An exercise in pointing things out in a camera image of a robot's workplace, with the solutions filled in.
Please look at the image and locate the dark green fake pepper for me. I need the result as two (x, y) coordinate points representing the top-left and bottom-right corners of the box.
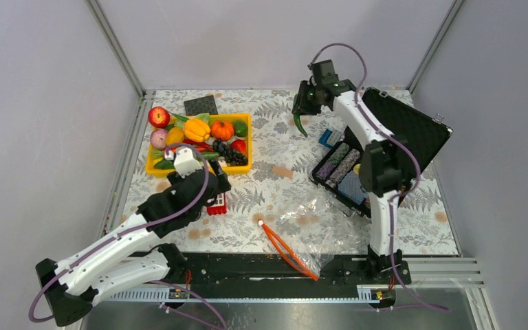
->
(293, 113), (308, 137)

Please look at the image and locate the blue grey small box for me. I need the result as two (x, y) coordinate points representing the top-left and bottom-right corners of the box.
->
(318, 129), (343, 149)

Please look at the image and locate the purple fake onion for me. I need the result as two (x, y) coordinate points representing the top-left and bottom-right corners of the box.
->
(150, 129), (168, 151)

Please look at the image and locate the yellow fake bell pepper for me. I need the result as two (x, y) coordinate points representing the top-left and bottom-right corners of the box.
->
(184, 118), (211, 142)

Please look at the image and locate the red fake apple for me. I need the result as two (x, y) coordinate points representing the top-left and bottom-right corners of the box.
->
(148, 107), (171, 129)

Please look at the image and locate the clear zip top bag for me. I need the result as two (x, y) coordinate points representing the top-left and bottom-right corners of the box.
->
(255, 191), (370, 281)

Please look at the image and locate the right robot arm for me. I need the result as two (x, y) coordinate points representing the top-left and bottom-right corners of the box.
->
(293, 60), (407, 284)

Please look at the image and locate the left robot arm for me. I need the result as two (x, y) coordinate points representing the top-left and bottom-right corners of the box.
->
(35, 160), (231, 327)

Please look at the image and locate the green fake cucumber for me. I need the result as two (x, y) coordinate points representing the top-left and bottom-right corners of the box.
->
(202, 151), (221, 161)

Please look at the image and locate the red fake chili pepper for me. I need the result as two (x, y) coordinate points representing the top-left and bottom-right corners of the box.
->
(184, 140), (214, 152)

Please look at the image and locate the black fake grape bunch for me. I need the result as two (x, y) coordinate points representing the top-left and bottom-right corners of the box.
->
(212, 139), (248, 166)

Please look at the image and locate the red fake tomato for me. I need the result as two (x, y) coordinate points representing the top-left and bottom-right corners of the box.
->
(230, 140), (248, 156)

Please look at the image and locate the yellow plastic bin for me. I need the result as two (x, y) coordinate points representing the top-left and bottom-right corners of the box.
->
(145, 113), (252, 177)

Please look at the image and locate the wooden cork cylinder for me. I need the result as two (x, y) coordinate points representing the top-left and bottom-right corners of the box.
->
(272, 166), (294, 179)

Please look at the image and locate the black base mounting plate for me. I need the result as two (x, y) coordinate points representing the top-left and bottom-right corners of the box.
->
(142, 252), (413, 300)

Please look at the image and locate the black poker chip case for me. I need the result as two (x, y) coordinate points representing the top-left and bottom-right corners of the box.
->
(311, 87), (452, 217)

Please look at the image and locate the black foam square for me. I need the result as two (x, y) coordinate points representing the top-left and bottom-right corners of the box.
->
(184, 95), (218, 116)

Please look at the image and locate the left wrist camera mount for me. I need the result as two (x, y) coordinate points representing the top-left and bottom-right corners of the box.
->
(164, 146), (202, 178)

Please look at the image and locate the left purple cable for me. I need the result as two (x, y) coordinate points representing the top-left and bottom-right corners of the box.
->
(27, 143), (228, 330)

